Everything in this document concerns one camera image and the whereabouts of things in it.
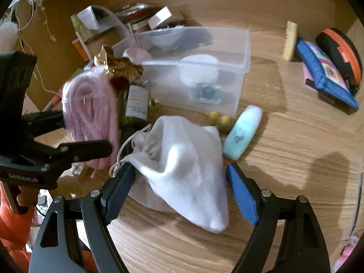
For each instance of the stack of books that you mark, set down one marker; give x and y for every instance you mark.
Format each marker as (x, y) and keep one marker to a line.
(133, 17)

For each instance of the gold red ornament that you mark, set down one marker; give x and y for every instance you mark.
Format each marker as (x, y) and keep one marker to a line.
(122, 65)

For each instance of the white fluffy object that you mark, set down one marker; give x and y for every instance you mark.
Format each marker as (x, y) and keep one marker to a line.
(7, 37)

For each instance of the cream lotion tube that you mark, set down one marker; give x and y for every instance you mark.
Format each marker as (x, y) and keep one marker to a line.
(290, 39)

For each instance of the pink flat case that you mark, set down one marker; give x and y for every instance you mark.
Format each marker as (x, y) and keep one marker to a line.
(307, 76)

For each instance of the small white box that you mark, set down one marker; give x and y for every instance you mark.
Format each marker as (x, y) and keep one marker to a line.
(159, 17)

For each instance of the orange carton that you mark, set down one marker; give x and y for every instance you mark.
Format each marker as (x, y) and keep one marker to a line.
(78, 49)

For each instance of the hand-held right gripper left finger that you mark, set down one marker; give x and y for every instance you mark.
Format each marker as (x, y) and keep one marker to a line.
(119, 193)

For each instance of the small square clear jar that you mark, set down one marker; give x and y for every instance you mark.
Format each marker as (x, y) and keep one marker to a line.
(205, 92)

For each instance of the pink object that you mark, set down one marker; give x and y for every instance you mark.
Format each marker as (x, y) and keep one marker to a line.
(345, 250)

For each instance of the curved white sheet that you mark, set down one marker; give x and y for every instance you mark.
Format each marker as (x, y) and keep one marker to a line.
(119, 25)

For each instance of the mint green tube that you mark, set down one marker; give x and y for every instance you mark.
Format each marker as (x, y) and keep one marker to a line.
(241, 133)

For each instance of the dark green glass bottle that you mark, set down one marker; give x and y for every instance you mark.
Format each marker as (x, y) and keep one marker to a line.
(136, 105)

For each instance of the person's left hand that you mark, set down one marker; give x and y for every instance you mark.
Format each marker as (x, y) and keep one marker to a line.
(25, 198)

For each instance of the pink round container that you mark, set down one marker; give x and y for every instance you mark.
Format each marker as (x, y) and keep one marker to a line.
(136, 55)

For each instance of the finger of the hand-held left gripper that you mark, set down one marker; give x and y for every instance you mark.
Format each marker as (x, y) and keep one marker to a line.
(42, 121)
(85, 149)

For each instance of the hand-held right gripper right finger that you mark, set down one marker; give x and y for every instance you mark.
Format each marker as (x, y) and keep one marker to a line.
(241, 193)

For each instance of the wooden desktop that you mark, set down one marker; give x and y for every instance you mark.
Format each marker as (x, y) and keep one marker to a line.
(284, 148)

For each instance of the blue patchwork pencil case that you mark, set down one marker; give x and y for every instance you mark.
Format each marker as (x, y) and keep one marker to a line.
(327, 79)

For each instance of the white tape roll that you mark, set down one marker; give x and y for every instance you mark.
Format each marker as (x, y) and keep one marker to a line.
(199, 69)

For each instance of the white paper note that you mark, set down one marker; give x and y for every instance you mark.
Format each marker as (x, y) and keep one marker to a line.
(91, 17)

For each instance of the black orange zip case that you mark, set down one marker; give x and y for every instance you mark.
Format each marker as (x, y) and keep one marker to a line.
(341, 51)

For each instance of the clear plastic storage box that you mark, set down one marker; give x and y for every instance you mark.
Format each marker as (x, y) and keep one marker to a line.
(227, 62)

